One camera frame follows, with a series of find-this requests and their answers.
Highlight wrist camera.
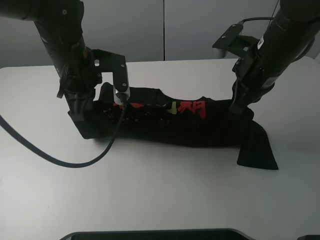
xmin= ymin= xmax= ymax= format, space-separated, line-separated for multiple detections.
xmin=212 ymin=23 xmax=259 ymax=58
xmin=92 ymin=49 xmax=130 ymax=106

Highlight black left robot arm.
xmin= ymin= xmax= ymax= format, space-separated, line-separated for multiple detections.
xmin=0 ymin=0 xmax=102 ymax=119

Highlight black printed t-shirt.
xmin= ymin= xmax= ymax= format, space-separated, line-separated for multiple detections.
xmin=68 ymin=82 xmax=278 ymax=170

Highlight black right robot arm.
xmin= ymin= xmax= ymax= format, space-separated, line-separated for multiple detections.
xmin=229 ymin=0 xmax=320 ymax=115

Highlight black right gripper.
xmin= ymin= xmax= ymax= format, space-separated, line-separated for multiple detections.
xmin=229 ymin=48 xmax=277 ymax=115

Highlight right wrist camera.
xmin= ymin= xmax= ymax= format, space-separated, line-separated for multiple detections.
xmin=212 ymin=23 xmax=259 ymax=58

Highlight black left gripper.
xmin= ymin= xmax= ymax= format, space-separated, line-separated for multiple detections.
xmin=58 ymin=48 xmax=102 ymax=118

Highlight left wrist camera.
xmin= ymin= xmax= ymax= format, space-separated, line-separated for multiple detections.
xmin=92 ymin=49 xmax=130 ymax=106

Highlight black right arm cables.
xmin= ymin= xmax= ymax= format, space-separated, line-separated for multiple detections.
xmin=241 ymin=16 xmax=275 ymax=26

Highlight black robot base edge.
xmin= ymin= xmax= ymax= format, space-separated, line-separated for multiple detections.
xmin=62 ymin=228 xmax=252 ymax=240

